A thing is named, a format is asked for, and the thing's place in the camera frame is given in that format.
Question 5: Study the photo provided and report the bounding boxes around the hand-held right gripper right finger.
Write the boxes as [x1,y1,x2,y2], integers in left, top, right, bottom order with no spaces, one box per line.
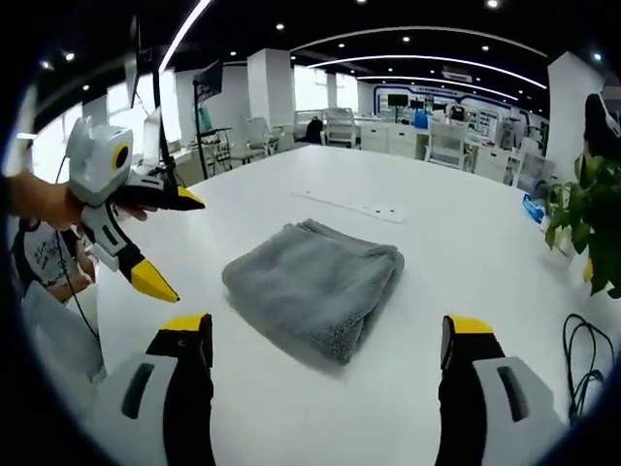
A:
[436,314,572,466]

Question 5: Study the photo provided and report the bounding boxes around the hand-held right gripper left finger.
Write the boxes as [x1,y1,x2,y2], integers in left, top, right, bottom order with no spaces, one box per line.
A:
[96,313,216,466]

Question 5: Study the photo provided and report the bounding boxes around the grey towel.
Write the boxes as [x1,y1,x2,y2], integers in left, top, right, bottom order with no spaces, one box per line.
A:
[221,217,407,366]

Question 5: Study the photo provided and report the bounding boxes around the person's left hand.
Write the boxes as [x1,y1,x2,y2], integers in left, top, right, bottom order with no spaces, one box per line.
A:
[48,186,148,230]

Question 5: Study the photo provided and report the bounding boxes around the black tripod with monitor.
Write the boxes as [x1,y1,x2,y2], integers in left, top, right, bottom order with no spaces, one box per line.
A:
[124,14,180,191]

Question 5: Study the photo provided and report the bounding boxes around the white monitor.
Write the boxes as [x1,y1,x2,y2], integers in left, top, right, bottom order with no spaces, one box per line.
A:
[143,109,164,169]

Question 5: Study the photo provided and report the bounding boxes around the white office chair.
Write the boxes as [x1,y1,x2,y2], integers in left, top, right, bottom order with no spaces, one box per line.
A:
[245,116,285,159]
[426,120,470,169]
[322,107,359,148]
[513,138,557,190]

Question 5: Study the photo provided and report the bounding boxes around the black screen on stand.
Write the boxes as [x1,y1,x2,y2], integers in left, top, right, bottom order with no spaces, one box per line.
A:
[192,60,234,179]

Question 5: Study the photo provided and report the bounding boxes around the white table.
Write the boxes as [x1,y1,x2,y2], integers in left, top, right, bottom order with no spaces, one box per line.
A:
[91,144,621,466]

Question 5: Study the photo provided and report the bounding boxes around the white built-in power strip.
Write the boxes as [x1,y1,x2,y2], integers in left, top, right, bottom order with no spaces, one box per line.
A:
[290,189,407,224]

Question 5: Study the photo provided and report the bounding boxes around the blue packet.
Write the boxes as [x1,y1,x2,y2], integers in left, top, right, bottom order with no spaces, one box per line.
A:
[522,192,547,222]

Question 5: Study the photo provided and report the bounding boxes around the green potted plant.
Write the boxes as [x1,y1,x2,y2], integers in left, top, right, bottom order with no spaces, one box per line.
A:
[545,153,621,298]

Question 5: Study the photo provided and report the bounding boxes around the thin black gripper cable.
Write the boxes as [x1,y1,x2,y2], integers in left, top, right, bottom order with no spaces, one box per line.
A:
[53,145,101,341]

